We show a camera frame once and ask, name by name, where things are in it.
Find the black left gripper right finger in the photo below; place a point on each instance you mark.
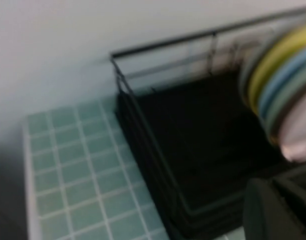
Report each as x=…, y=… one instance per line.
x=303, y=200

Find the pink plate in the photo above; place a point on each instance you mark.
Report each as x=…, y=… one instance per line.
x=301, y=130

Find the green plate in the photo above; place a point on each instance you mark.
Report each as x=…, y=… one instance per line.
x=280, y=110

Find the green tile-pattern tablecloth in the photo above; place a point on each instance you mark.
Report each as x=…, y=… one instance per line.
x=80, y=175

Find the grey plate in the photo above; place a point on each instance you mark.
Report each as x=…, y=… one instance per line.
x=272, y=42

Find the black plastic drip tray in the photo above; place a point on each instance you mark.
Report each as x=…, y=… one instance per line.
x=205, y=140

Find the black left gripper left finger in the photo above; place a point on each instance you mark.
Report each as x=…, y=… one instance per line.
x=265, y=215

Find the blue plate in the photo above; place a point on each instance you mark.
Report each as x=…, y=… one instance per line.
x=275, y=87

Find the yellow plate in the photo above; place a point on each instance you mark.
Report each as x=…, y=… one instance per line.
x=272, y=62

